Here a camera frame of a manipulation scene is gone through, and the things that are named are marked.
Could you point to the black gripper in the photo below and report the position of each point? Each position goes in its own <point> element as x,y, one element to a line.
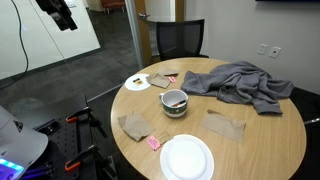
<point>55,7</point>

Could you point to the black orange marker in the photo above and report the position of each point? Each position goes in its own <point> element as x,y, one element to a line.
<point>178,102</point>

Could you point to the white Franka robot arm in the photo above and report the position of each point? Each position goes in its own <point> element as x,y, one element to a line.
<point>20,143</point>

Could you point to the white mug with green band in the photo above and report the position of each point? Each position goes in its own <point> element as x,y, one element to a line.
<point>175,110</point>

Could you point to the red seat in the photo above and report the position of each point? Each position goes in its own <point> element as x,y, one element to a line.
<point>113,4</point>

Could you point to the small white plate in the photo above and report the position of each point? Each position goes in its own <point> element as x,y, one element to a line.
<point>131,85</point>

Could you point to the orange black bar clamp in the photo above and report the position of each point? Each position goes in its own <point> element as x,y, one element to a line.
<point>75,116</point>
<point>75,162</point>

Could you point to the small orange wrapped candy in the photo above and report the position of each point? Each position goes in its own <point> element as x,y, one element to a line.
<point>140,81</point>

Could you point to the black mesh office chair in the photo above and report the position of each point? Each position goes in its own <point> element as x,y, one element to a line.
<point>180,36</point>
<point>306,103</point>

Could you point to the pink sugar packet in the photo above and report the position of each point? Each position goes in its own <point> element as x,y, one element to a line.
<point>153,143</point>
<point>172,79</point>

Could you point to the crumpled brown paper napkin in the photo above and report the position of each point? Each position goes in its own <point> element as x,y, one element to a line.
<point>136,126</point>

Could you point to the tan sugar packet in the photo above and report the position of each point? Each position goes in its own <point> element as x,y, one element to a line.
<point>164,137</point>

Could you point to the large white plate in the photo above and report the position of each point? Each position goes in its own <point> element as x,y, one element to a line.
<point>186,160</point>

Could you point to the grey hoodie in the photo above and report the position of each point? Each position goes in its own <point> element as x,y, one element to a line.
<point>240,83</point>

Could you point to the flat brown paper napkin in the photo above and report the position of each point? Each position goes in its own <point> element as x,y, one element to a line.
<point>223,126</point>

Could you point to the black metal bracket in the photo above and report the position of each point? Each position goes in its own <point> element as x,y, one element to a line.
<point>46,126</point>

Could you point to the white wall outlet plate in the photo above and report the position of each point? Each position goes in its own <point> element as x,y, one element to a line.
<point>274,52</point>
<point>262,49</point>

